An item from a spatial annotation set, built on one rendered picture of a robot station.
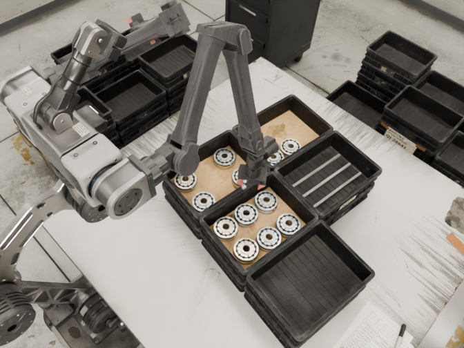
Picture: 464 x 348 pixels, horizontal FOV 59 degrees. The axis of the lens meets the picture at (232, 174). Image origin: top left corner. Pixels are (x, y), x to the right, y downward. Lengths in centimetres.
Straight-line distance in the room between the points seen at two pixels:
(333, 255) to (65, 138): 113
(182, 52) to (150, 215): 146
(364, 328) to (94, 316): 120
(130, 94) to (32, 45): 150
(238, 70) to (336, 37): 299
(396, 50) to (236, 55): 227
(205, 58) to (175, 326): 107
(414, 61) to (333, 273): 198
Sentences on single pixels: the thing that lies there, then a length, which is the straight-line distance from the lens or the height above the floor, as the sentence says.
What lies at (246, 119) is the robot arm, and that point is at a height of 142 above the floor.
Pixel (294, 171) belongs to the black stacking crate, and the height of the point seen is 83.
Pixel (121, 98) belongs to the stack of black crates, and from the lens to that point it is 294.
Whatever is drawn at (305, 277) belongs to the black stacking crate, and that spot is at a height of 83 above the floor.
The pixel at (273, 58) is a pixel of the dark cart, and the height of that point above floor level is 30.
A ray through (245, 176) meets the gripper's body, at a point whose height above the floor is 116.
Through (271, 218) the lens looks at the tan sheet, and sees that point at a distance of 180.
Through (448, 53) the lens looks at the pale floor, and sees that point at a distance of 442.
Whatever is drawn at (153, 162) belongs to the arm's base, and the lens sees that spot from 114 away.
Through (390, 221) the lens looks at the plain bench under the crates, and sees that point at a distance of 210.
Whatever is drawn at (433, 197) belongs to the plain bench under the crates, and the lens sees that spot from 226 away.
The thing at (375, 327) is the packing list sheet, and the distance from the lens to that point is 186.
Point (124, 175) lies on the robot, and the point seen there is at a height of 150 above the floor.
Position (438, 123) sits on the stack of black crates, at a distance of 293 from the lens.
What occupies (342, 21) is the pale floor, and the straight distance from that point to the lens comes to 442.
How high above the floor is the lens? 239
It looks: 55 degrees down
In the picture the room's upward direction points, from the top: 3 degrees clockwise
